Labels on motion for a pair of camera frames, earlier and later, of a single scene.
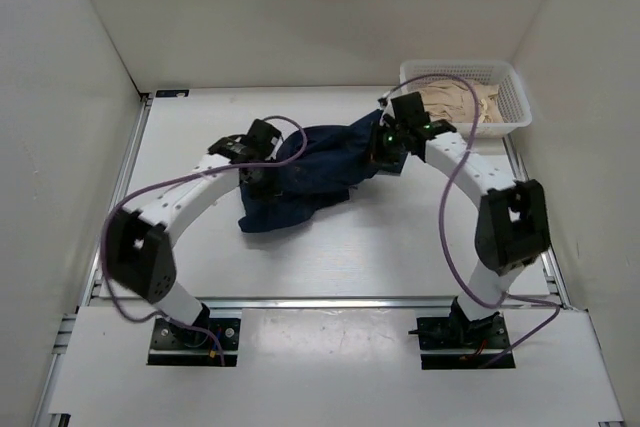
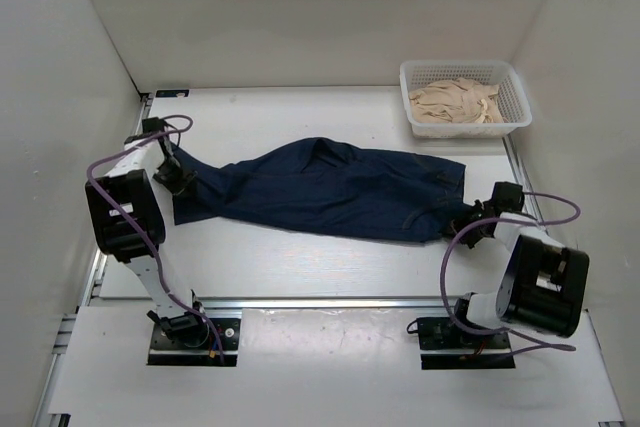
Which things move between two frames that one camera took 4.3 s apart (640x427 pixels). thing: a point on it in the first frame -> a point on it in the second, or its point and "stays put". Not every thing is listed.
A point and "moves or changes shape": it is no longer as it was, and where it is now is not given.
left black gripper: [261, 158] -> [181, 183]
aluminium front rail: [335, 302] stays put
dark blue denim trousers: [336, 158] moves or changes shape
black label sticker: [171, 93] stays put
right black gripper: [380, 157] -> [458, 224]
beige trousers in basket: [453, 101] stays put
